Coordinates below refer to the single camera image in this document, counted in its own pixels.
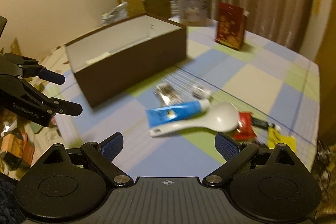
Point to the blue toothpaste tube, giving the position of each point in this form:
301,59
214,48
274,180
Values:
168,113

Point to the checked tablecloth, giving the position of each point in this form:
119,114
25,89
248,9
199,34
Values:
249,77

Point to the brown cardboard box white inside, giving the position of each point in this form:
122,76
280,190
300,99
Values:
131,66

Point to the yellow packet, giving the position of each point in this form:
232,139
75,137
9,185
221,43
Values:
282,141

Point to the red snack packet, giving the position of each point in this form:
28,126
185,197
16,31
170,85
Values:
245,130

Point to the red patterned box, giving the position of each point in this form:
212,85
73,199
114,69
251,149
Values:
231,27

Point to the white pill bottle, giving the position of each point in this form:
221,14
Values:
200,92

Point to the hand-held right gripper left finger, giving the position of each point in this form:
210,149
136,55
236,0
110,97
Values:
113,146

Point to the striped bag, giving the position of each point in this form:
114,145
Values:
174,5

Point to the white picture box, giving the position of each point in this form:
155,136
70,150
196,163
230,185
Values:
191,6

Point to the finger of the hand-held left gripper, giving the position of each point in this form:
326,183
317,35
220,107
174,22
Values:
53,77
71,108

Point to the plain cardboard box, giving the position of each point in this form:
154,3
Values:
134,6

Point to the dark blue cloth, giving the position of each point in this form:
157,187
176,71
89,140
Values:
6,200

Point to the yellow curtain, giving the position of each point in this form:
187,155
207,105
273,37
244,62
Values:
328,50

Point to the white bowl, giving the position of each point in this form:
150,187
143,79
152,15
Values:
223,116

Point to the clear plastic bag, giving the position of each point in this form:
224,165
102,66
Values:
115,12

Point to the tall brown cardboard box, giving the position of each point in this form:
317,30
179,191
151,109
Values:
157,5

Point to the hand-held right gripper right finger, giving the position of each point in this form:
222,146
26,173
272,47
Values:
225,146

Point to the small dark tube white cap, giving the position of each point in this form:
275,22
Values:
261,123

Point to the small clear packet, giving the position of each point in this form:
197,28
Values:
168,94

